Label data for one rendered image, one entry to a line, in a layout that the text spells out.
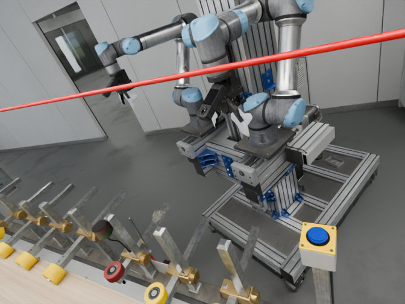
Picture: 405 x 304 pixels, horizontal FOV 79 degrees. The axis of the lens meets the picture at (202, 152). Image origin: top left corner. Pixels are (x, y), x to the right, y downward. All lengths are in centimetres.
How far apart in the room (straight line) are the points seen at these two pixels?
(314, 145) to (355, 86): 211
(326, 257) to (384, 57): 287
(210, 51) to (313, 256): 55
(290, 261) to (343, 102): 223
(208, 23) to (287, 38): 45
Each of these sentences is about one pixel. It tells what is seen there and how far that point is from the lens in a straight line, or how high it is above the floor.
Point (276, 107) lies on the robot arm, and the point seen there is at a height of 125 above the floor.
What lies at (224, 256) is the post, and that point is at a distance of 80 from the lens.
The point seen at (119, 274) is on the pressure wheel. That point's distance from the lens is 119.
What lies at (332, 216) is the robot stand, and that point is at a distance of 194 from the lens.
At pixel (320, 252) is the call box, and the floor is 122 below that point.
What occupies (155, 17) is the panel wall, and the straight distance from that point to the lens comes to 350.
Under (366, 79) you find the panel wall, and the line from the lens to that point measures 337.
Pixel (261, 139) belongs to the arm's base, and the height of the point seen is 108.
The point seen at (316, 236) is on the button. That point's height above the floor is 123.
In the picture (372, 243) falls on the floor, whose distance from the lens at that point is 212.
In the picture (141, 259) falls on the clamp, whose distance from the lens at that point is 121.
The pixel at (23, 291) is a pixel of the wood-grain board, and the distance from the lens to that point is 150.
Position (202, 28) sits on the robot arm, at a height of 165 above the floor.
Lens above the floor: 173
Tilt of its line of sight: 32 degrees down
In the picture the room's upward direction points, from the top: 21 degrees counter-clockwise
